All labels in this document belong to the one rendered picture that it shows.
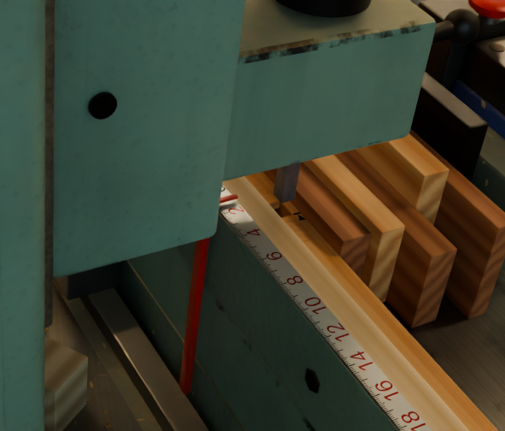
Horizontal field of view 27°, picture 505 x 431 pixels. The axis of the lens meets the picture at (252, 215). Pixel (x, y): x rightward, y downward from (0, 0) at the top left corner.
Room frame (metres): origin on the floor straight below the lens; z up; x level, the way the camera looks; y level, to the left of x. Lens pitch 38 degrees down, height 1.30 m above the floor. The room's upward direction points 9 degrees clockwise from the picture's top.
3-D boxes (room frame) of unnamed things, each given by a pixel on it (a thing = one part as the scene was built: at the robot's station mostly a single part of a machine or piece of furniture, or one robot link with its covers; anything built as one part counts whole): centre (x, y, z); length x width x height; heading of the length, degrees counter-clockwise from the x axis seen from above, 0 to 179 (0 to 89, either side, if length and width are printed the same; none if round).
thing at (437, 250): (0.55, -0.03, 0.93); 0.24 x 0.02 x 0.05; 35
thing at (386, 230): (0.53, -0.03, 0.93); 0.17 x 0.02 x 0.06; 35
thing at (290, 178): (0.48, -0.02, 0.97); 0.01 x 0.01 x 0.05; 35
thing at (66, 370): (0.43, 0.10, 0.82); 0.03 x 0.03 x 0.04; 68
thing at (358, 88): (0.47, 0.00, 1.03); 0.14 x 0.07 x 0.09; 125
